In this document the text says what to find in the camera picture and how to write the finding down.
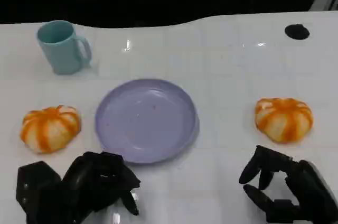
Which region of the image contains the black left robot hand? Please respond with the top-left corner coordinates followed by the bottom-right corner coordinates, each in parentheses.
top-left (59, 151), bottom-right (142, 224)

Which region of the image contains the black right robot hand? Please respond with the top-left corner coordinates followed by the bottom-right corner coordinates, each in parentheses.
top-left (238, 144), bottom-right (338, 224)

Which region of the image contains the orange and white bread roll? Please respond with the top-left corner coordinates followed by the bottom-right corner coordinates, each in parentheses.
top-left (20, 105), bottom-right (82, 155)
top-left (254, 97), bottom-right (314, 144)

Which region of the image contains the lilac plate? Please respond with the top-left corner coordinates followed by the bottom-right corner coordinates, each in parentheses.
top-left (95, 78), bottom-right (200, 166)

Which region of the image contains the pale green mug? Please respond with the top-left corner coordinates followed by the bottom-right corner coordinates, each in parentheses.
top-left (36, 20), bottom-right (92, 75)

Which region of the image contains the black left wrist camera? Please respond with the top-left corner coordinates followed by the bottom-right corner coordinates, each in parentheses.
top-left (16, 160), bottom-right (63, 224)

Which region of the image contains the black table cable grommet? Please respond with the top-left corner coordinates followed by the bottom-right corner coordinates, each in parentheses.
top-left (284, 24), bottom-right (310, 40)

